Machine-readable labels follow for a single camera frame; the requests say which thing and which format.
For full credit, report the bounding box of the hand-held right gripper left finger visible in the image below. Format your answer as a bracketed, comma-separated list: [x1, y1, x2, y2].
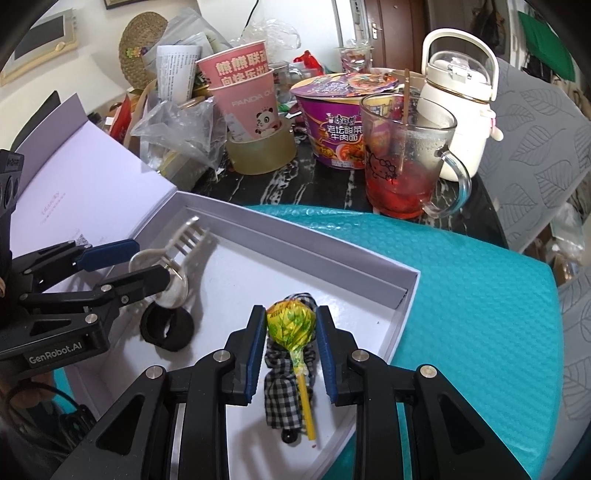
[51, 305, 267, 480]

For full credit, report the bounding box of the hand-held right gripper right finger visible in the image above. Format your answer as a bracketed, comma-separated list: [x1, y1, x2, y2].
[315, 305, 532, 480]

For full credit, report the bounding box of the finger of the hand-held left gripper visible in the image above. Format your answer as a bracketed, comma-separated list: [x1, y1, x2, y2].
[21, 267, 171, 324]
[14, 239, 139, 291]

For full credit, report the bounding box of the yellow green lollipop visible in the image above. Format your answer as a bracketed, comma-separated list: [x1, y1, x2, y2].
[267, 300, 319, 441]

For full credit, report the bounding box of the black white checkered scrunchie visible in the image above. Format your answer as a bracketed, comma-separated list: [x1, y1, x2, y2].
[263, 291, 319, 446]

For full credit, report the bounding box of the beige translucent hair claw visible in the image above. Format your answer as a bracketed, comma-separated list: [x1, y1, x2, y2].
[128, 216, 213, 310]

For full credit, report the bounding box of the black elastic hair band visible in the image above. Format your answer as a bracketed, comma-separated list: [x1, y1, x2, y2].
[140, 300, 195, 352]

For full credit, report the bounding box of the pale lavender gift box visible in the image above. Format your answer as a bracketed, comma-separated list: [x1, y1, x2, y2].
[9, 92, 422, 480]

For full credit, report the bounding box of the clear plastic bag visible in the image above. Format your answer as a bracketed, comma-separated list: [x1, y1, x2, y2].
[131, 97, 222, 171]

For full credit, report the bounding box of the teal printed bubble mat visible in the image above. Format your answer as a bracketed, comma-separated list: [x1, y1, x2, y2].
[53, 203, 571, 480]

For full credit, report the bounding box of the clear tape roll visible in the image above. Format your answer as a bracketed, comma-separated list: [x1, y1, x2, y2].
[226, 117, 297, 175]

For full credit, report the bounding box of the printed paper sheet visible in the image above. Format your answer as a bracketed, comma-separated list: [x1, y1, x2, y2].
[156, 44, 204, 100]

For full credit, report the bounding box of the pink paper cup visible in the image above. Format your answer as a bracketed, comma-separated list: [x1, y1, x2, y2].
[210, 69, 284, 141]
[196, 41, 269, 88]

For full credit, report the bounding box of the woven straw fan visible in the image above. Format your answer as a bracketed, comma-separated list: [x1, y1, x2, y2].
[119, 13, 169, 88]

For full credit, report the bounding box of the purple instant noodle bowl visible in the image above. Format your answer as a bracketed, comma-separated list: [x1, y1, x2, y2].
[290, 73, 400, 169]

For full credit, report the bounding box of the white insulated jug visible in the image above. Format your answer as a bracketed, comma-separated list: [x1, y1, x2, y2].
[418, 28, 504, 183]

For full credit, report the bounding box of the small clear glass cup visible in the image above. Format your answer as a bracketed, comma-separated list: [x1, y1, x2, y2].
[339, 44, 372, 75]

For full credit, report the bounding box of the brown entrance door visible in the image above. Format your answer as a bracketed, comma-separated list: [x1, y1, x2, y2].
[355, 0, 426, 47]

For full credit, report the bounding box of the green tote bag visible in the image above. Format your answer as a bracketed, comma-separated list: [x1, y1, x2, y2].
[517, 11, 575, 81]

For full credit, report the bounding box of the glass mug with handle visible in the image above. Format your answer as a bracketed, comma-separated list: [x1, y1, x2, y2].
[360, 92, 472, 219]

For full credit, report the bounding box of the wall intercom panel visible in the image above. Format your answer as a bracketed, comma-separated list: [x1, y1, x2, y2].
[0, 11, 79, 86]

